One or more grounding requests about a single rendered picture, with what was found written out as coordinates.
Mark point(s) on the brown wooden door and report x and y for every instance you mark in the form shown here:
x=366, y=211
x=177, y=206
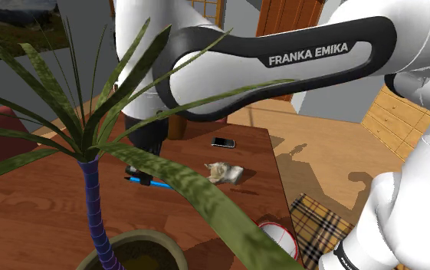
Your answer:
x=289, y=17

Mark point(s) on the brown wooden table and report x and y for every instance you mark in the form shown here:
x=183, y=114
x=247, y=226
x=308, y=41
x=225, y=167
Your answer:
x=42, y=213

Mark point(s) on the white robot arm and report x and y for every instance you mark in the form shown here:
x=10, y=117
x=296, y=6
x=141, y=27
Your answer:
x=311, y=74

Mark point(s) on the black smartphone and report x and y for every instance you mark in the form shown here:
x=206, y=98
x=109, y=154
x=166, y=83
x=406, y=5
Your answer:
x=223, y=142

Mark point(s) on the light wooden chest of drawers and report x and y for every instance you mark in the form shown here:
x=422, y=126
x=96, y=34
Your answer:
x=394, y=119

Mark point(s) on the landscape wall picture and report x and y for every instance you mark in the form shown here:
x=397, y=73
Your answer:
x=16, y=26

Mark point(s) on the potted palm plant blue trunk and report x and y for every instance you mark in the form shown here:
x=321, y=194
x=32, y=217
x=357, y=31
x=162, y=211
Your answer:
x=94, y=209

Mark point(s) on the wooden lattice window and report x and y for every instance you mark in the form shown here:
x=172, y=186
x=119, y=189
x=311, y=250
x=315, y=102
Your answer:
x=209, y=9

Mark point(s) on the blue pen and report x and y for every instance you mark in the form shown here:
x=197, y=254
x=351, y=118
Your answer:
x=158, y=183

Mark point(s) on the white ball red lines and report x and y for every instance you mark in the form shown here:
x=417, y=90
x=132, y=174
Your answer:
x=280, y=235

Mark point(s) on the beige crumpled figure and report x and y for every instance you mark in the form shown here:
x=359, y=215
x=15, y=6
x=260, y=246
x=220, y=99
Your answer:
x=222, y=172

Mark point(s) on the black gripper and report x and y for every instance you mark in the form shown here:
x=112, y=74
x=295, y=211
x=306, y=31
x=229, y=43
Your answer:
x=148, y=131

